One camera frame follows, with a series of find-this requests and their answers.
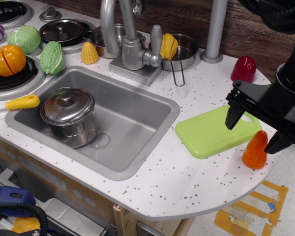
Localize black cable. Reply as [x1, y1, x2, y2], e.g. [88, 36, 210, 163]
[0, 204, 49, 236]

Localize green cutting board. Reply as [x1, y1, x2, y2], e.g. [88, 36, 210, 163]
[175, 105, 262, 159]

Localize green toy bitter gourd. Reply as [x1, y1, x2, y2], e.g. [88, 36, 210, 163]
[40, 41, 64, 75]

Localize silver sink basin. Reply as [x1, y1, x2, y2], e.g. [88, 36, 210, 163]
[5, 66, 180, 180]

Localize black coil burner back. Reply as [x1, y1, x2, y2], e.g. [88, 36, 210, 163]
[0, 1, 34, 30]

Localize blue clamp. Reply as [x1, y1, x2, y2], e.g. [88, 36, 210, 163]
[0, 186, 36, 217]

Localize black coil burner front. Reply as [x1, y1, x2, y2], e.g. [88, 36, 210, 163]
[0, 56, 46, 101]

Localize steel lid on burner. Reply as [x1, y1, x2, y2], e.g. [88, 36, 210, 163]
[39, 19, 85, 43]

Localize black coil burner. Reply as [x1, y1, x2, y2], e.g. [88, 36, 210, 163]
[0, 1, 34, 30]
[0, 56, 46, 101]

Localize grey support pole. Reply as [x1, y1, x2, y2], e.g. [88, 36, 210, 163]
[201, 0, 228, 64]

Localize green toy cabbage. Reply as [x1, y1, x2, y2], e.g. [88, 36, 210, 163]
[7, 25, 41, 55]

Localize orange toy pumpkin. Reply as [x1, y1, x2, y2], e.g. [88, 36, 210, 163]
[0, 45, 27, 77]

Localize yellow handled utensil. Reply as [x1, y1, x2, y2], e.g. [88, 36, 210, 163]
[0, 94, 40, 111]

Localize yellow toy pepper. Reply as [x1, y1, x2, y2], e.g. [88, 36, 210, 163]
[160, 33, 178, 60]

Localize yellow toy corn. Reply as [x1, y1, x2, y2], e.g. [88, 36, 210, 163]
[81, 42, 99, 64]

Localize steel pot with lid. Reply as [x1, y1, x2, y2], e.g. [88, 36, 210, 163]
[40, 87, 98, 148]

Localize red toy pepper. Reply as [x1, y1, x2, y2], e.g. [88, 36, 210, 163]
[231, 56, 257, 83]

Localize small steel pot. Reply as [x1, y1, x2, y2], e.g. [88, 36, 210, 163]
[82, 23, 146, 59]

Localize silver toy faucet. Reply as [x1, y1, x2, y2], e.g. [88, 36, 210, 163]
[100, 0, 163, 86]

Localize orange toy carrot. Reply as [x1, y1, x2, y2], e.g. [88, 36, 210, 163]
[242, 130, 268, 169]

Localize grey stove knob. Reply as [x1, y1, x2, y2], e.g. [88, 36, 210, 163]
[39, 7, 62, 23]

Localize steel pan with handle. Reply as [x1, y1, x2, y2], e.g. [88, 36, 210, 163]
[161, 33, 199, 87]

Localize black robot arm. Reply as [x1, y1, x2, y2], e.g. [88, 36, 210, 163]
[225, 0, 295, 154]

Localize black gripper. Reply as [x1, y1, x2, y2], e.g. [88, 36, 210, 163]
[225, 62, 295, 154]

